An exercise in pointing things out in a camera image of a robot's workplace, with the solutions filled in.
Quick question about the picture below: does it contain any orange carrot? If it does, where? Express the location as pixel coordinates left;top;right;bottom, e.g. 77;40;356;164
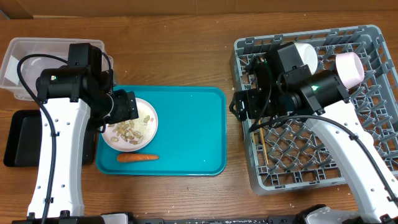
117;153;159;163

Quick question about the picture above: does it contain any pink plate with food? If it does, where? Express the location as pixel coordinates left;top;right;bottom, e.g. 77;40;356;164
101;98;159;152

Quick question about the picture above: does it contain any teal plastic tray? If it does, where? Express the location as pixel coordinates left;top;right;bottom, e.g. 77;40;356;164
96;85;227;176

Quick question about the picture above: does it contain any pink bowl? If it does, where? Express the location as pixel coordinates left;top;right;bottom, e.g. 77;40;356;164
335;52;364;89

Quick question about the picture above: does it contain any grey plastic dish rack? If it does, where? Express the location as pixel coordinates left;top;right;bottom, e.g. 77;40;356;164
230;25;397;195

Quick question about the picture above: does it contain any clear plastic bin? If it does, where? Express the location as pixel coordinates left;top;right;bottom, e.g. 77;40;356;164
0;37;115;101

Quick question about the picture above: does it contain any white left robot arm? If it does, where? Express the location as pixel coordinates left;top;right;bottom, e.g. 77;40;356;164
27;43;139;223

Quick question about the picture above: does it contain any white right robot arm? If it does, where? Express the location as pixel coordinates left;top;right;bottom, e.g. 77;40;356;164
229;42;397;223

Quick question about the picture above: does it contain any white bowl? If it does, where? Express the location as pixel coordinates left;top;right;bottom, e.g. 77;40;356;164
294;42;318;75

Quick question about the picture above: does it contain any black plastic bin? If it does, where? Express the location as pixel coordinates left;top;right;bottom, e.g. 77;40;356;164
3;108;97;168

